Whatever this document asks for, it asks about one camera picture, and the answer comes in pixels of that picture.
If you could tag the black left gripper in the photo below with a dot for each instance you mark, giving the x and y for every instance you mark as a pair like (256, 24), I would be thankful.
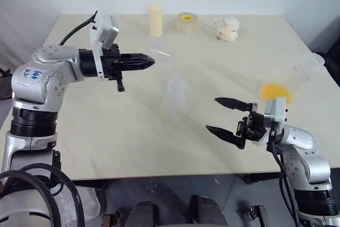
(111, 63)

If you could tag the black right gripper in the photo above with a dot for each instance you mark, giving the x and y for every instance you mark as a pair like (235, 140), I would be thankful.
(253, 127)

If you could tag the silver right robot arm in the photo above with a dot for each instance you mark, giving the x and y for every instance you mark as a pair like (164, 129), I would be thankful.
(302, 142)

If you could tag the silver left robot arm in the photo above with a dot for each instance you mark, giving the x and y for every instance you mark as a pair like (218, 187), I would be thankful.
(40, 78)

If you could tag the orange liquid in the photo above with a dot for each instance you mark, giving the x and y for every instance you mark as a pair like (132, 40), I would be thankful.
(273, 90)

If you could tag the clear cup with orange liquid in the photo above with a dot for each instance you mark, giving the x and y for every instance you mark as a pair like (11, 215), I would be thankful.
(295, 78)

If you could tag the cream foam cylinder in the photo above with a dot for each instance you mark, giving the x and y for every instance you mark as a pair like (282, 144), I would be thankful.
(155, 21)

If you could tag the clear plastic cup centre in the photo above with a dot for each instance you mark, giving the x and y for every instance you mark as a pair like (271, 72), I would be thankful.
(174, 99)

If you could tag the clear tape roll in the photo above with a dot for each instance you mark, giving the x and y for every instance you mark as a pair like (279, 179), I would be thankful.
(187, 23)

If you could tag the crumpled white plastic wrap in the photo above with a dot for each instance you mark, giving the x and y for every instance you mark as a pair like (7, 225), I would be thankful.
(228, 31)

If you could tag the dark rounded shape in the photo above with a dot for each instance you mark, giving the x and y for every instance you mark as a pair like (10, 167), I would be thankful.
(207, 211)
(146, 212)

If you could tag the dark object beside table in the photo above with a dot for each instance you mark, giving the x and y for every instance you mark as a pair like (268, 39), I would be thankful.
(5, 83)

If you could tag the clear plastic bag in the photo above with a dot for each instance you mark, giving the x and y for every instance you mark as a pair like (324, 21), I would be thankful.
(85, 203)

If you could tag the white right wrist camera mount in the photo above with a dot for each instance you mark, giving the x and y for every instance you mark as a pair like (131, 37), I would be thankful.
(276, 110)

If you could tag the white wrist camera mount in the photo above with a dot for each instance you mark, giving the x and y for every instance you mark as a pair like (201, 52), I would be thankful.
(276, 110)
(105, 29)

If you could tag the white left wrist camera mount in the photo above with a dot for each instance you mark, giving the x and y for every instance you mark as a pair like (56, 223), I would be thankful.
(105, 29)

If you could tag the metal bracket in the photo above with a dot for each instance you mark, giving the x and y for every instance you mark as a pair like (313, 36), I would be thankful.
(251, 215)

